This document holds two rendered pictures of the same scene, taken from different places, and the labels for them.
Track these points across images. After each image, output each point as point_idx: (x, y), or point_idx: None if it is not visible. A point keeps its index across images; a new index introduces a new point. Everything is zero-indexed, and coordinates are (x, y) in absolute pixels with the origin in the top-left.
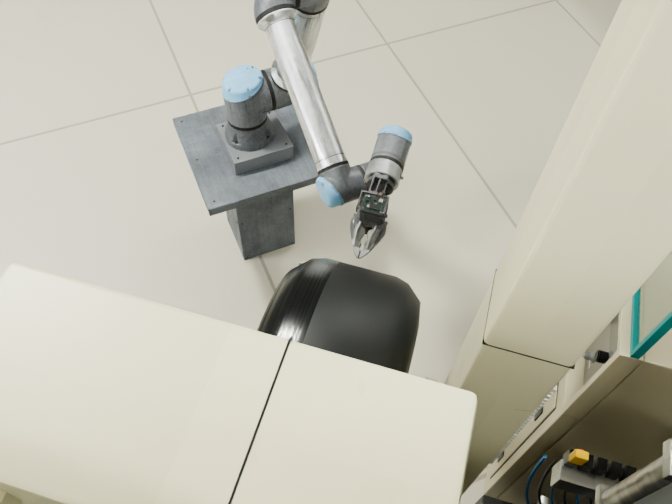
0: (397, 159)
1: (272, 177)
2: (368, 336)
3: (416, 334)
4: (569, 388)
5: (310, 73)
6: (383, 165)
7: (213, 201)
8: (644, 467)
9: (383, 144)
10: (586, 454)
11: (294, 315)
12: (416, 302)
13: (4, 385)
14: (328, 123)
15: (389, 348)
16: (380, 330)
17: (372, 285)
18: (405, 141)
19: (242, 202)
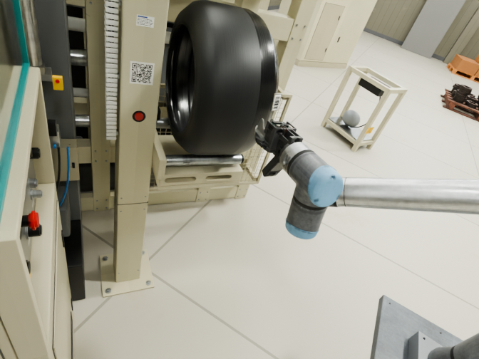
0: (301, 154)
1: (391, 356)
2: (217, 5)
3: (193, 41)
4: (49, 196)
5: (443, 187)
6: (304, 145)
7: (390, 302)
8: (32, 0)
9: (323, 159)
10: (53, 76)
11: (254, 13)
12: (204, 48)
13: None
14: (378, 184)
15: (203, 4)
16: (213, 6)
17: (234, 33)
18: (312, 170)
19: (378, 319)
